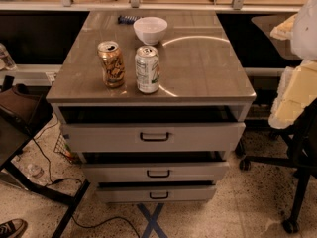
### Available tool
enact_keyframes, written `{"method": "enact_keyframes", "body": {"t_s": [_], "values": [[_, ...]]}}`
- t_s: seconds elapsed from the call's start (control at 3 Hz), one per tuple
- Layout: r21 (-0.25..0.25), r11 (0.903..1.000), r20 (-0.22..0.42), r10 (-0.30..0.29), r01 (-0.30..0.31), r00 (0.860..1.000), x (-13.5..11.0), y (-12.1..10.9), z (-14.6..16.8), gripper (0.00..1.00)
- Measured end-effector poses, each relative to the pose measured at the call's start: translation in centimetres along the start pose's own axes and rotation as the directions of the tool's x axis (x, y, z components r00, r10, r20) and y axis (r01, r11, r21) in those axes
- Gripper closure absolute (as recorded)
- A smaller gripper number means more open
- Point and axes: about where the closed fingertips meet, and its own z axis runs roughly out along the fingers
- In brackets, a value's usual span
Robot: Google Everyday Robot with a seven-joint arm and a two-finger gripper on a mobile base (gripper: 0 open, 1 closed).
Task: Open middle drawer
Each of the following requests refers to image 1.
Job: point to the foam gripper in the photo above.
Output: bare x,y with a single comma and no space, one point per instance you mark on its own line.
305,30

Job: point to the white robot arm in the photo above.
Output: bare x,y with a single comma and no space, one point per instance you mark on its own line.
297,86

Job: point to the grey drawer cabinet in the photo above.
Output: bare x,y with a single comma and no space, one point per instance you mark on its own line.
201,81

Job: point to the black office chair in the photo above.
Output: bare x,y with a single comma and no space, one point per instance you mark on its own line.
301,141

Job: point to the white green soda can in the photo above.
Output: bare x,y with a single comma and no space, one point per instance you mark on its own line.
147,69

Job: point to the white bowl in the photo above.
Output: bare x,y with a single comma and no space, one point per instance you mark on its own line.
150,30

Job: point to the blue snack wrapper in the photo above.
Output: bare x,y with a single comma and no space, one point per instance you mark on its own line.
128,20

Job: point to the gold brown soda can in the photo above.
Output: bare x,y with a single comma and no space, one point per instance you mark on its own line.
113,68

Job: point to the blue tape cross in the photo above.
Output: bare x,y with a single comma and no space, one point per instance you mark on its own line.
152,218

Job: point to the clear plastic bottle on floor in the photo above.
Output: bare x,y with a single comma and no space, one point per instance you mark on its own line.
35,171

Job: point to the clear bottle at left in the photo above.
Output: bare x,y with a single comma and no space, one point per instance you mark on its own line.
6,58

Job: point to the black white sneaker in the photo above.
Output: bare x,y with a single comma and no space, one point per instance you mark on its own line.
14,228

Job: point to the wire basket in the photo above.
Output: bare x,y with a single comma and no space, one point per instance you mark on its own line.
62,148

